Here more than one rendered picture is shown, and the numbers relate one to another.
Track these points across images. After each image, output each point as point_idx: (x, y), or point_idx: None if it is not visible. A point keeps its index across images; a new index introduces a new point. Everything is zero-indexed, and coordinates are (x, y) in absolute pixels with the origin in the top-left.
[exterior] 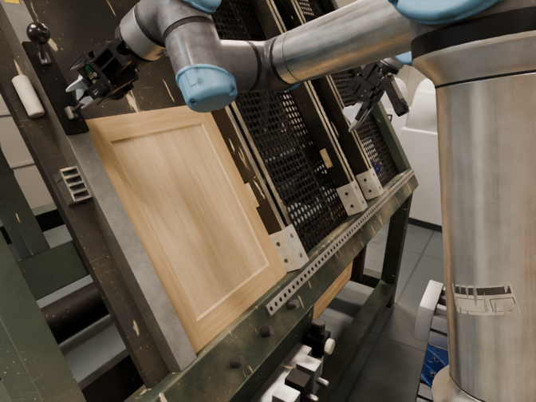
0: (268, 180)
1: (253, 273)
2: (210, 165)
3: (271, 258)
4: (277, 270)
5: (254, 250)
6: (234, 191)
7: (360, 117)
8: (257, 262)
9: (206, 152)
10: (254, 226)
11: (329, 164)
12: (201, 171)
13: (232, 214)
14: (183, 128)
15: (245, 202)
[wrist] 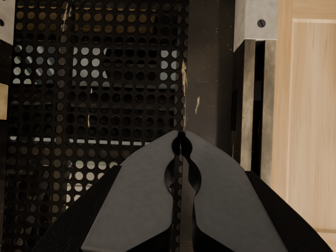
0: (250, 118)
1: (327, 24)
2: (306, 172)
3: (281, 23)
4: (281, 3)
5: (303, 46)
6: (288, 127)
7: (272, 191)
8: (311, 31)
9: (301, 189)
10: (283, 73)
11: (3, 88)
12: (328, 170)
13: (311, 102)
14: (322, 230)
15: (279, 107)
